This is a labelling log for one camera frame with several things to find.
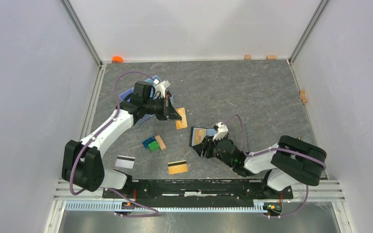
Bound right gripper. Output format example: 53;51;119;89
193;133;234;168

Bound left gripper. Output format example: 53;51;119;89
143;95;182;121

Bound black card holder wallet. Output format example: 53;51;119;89
189;127;217;147

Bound silver credit card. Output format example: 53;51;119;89
115;155;136;169

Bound gold patterned credit card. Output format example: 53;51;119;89
192;128;207;146

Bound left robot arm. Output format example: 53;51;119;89
61;81;182;198

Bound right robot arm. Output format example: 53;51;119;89
190;135;327;198

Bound light blue bin with cards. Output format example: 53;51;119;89
143;75;174;124

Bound green toy brick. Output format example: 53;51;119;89
148;141;160;152

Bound blue toy brick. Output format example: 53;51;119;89
142;136;155;149

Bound purple plastic bin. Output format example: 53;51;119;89
119;88;133;102

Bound orange round object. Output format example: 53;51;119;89
111;56;123;64

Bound wooden arch block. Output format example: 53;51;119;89
299;90;308;104

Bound wooden block back right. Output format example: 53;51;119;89
266;55;277;60

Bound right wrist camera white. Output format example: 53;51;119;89
213;122;229;141

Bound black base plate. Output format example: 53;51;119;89
120;179;293;208

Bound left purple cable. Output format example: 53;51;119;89
69;71;160;218

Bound aluminium frame rail left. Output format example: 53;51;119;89
43;0;106;233

